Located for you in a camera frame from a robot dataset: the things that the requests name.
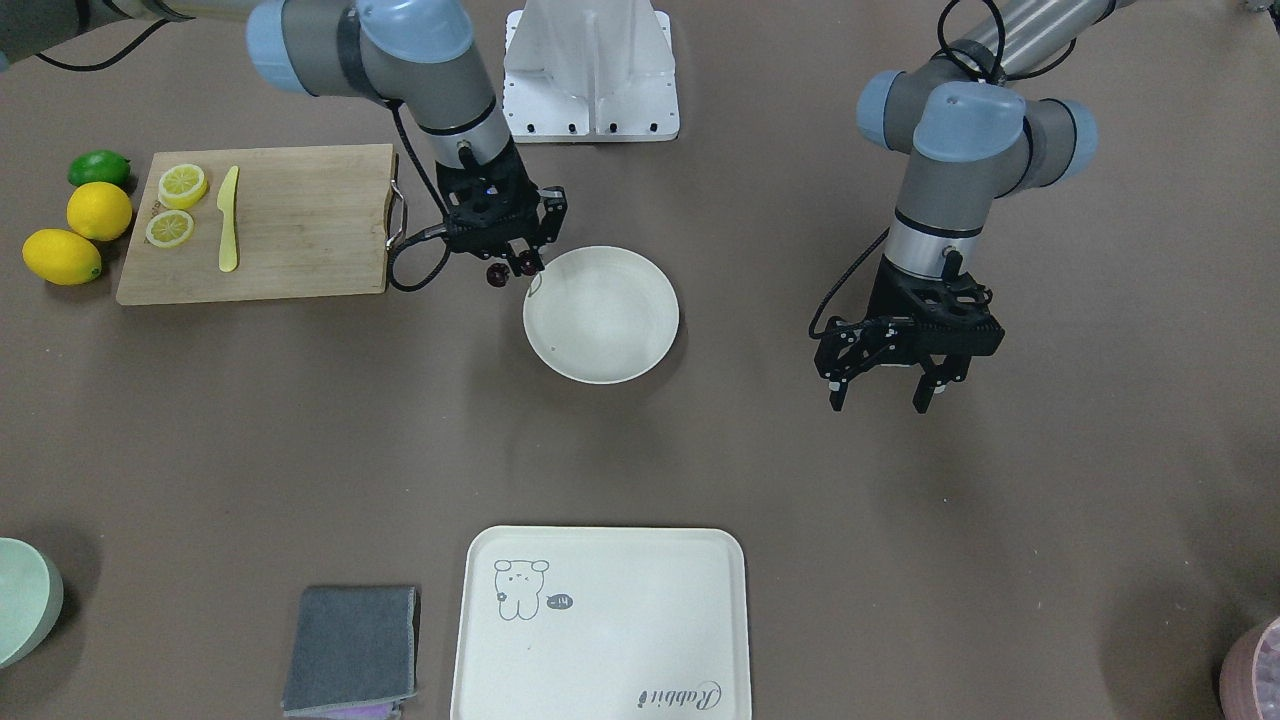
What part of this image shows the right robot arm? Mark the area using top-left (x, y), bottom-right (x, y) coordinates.
top-left (1, 1), bottom-right (567, 287)

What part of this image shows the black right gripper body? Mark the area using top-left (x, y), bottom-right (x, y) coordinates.
top-left (435, 140), bottom-right (568, 256)

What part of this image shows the mint green bowl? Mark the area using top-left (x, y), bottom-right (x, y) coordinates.
top-left (1, 537), bottom-right (64, 667)

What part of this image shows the green lime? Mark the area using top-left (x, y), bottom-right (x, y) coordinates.
top-left (67, 149), bottom-right (131, 187)

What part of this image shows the cream rabbit tray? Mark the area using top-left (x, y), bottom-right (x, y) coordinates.
top-left (451, 525), bottom-right (753, 719)

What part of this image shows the grey folded cloth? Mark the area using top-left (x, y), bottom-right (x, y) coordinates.
top-left (282, 585), bottom-right (417, 719)

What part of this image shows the lemon slice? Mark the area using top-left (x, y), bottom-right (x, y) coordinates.
top-left (157, 163), bottom-right (209, 211)
top-left (143, 209), bottom-right (195, 249)

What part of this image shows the yellow plastic knife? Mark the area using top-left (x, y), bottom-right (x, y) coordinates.
top-left (216, 165), bottom-right (241, 273)

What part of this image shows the pink bowl with ice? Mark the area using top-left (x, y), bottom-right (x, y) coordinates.
top-left (1219, 618), bottom-right (1279, 719)

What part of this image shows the wooden cutting board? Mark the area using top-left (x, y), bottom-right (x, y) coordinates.
top-left (115, 143), bottom-right (397, 306)

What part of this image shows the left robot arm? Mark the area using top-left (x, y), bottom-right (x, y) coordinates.
top-left (808, 1), bottom-right (1121, 413)

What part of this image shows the round yellow lemon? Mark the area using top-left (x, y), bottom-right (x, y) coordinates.
top-left (65, 181), bottom-right (134, 242)

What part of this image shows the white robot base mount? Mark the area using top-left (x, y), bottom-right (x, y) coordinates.
top-left (502, 1), bottom-right (681, 143)

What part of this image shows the cream round plate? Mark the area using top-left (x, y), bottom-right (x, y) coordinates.
top-left (522, 246), bottom-right (680, 386)

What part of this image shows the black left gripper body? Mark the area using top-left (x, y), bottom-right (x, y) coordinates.
top-left (815, 255), bottom-right (1005, 383)

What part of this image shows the dark red cherry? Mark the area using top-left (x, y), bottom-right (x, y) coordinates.
top-left (517, 252), bottom-right (545, 278)
top-left (485, 263), bottom-right (509, 288)

